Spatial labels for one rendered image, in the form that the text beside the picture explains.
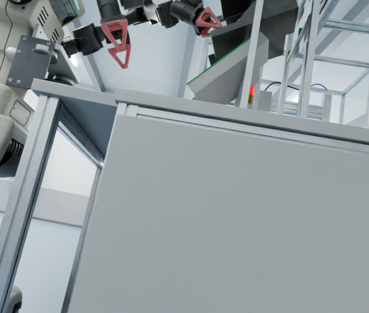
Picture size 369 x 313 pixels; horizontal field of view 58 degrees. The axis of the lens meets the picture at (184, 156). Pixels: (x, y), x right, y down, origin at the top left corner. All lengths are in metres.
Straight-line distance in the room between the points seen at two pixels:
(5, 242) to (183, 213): 0.40
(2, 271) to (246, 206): 0.53
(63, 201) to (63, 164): 1.31
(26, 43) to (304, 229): 0.90
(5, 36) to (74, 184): 11.25
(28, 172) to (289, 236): 0.58
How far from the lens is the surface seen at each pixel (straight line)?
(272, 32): 1.23
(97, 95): 0.83
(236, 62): 1.07
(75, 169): 12.44
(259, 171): 0.71
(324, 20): 2.50
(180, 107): 0.74
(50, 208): 12.49
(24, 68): 1.10
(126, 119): 0.74
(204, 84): 1.05
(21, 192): 0.84
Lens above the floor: 0.58
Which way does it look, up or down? 12 degrees up
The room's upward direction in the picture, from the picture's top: 11 degrees clockwise
